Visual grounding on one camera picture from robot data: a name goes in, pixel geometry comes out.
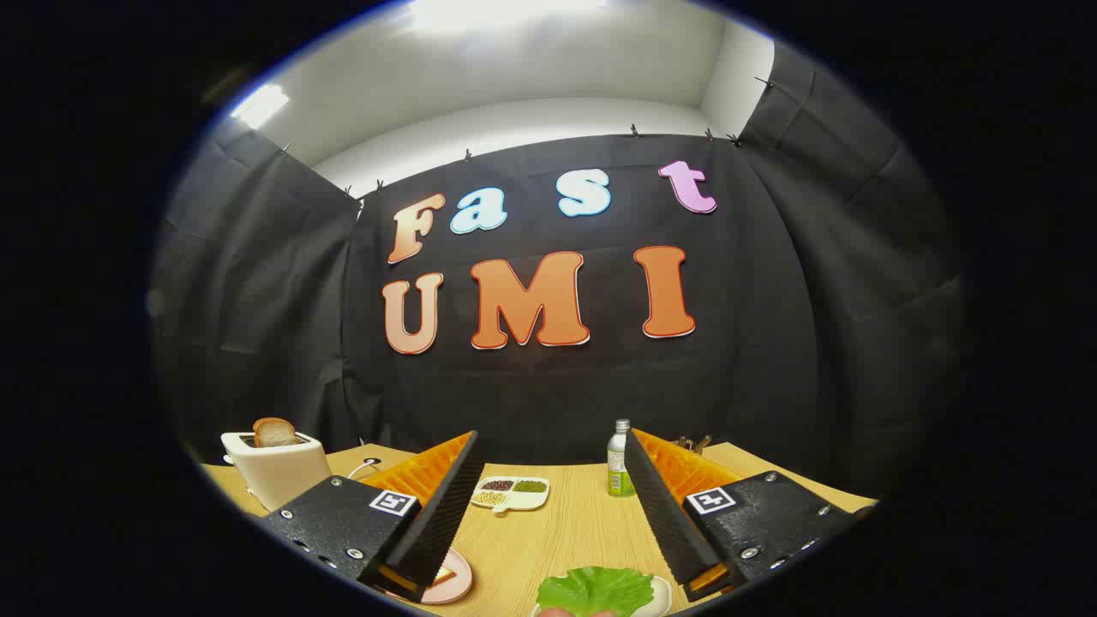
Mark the white toaster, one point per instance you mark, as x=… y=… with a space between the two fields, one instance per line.
x=274 y=476

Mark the white ceiling light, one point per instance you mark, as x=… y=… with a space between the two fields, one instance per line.
x=259 y=104

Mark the white divided bean dish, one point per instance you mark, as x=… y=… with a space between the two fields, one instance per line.
x=514 y=497

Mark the green lettuce leaf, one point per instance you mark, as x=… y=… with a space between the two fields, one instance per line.
x=596 y=590

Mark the green drink bottle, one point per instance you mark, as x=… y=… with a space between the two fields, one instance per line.
x=617 y=467

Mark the black backdrop cloth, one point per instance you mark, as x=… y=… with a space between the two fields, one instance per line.
x=557 y=394

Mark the toasted bread slice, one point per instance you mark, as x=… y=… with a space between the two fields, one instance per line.
x=274 y=433

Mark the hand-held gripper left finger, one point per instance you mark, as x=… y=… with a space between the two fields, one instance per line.
x=446 y=514

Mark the pink plate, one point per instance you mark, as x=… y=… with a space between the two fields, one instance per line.
x=456 y=584

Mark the white square plate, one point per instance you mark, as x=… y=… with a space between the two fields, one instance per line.
x=662 y=596

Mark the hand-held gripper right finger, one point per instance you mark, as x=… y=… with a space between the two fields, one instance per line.
x=664 y=523

